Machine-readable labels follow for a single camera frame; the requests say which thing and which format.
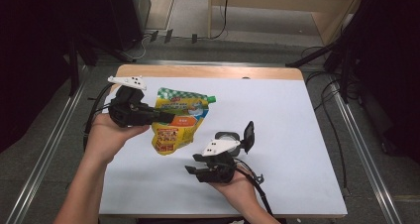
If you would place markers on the black stand legs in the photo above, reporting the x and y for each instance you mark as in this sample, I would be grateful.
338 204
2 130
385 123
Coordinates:
82 52
330 50

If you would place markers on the yellow spout pouch green cap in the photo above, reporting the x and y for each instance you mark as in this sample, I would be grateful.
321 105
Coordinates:
180 108

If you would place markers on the person's right hand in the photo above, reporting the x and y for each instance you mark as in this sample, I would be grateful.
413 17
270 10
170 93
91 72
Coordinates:
241 191

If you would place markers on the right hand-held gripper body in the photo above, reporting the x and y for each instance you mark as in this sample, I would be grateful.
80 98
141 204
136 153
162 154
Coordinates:
218 169

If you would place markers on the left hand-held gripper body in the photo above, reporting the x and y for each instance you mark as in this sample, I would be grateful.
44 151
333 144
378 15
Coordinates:
127 111

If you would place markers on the black cabinet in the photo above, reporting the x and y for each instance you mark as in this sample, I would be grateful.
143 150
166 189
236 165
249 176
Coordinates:
127 16

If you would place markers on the person's left hand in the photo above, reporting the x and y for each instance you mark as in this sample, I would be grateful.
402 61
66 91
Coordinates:
105 138

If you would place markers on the metal floor rail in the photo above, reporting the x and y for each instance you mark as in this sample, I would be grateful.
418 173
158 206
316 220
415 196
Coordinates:
366 158
43 164

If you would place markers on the white paper table cover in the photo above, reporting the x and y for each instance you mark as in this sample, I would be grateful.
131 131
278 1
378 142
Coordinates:
297 151

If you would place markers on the white crumpled paper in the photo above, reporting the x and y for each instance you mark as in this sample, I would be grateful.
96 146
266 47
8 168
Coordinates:
237 222

